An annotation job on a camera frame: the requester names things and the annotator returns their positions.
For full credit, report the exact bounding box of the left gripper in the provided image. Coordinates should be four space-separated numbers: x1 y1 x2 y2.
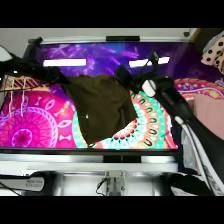
48 66 70 86

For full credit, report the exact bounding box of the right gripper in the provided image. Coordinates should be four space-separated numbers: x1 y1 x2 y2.
114 64 144 95

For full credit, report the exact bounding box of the dark olive T-shirt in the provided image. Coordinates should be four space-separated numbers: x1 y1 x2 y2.
59 74 139 145

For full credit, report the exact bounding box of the pink garment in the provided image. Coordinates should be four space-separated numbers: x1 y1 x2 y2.
190 93 224 141

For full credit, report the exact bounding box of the cream polka-dot garment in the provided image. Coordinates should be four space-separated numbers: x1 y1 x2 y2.
200 30 224 76

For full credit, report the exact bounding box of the white garment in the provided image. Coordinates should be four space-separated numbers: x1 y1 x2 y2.
181 128 205 175

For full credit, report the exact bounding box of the silver frame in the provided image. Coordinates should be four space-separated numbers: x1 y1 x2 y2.
0 33 214 197

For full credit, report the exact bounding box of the black cable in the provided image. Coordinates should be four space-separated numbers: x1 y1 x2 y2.
95 177 108 197

